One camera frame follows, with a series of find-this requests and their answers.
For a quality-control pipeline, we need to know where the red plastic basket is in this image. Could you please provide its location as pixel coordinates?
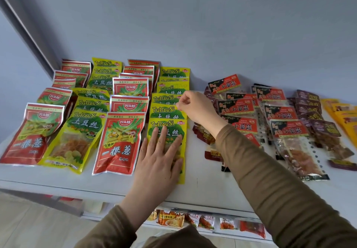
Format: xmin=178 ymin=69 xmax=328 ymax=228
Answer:
xmin=44 ymin=194 xmax=75 ymax=202

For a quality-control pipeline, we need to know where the stack of maroon snacks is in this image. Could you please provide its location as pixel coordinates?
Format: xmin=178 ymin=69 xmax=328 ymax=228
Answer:
xmin=287 ymin=90 xmax=357 ymax=172

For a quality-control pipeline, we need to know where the person's left forearm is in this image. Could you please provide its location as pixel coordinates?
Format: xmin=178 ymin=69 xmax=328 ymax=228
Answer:
xmin=74 ymin=205 xmax=138 ymax=248

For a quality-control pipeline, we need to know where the person's right forearm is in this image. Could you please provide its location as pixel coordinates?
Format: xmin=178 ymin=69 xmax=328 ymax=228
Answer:
xmin=215 ymin=123 xmax=357 ymax=248

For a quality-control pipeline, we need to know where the row of orange noodle snacks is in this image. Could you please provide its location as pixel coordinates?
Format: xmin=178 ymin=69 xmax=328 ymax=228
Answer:
xmin=148 ymin=209 xmax=185 ymax=229

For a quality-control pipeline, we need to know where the white metal shelf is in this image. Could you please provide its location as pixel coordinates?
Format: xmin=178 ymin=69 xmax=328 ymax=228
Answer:
xmin=0 ymin=0 xmax=357 ymax=248

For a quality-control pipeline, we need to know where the row of white red snacks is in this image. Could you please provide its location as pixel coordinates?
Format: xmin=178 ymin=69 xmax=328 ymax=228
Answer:
xmin=184 ymin=213 xmax=238 ymax=231

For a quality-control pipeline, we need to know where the person's right hand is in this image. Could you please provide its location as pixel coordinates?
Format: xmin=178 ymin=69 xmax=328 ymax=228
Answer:
xmin=176 ymin=90 xmax=228 ymax=139

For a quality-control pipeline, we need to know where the pile of black red snacks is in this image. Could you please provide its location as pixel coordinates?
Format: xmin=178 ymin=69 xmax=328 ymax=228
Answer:
xmin=208 ymin=74 xmax=330 ymax=181

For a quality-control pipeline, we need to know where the person's left hand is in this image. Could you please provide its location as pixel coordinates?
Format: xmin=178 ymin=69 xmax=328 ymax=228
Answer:
xmin=120 ymin=126 xmax=184 ymax=230

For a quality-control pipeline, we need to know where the row of orange clear snacks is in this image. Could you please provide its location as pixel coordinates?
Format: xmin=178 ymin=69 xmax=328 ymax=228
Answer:
xmin=321 ymin=99 xmax=357 ymax=148

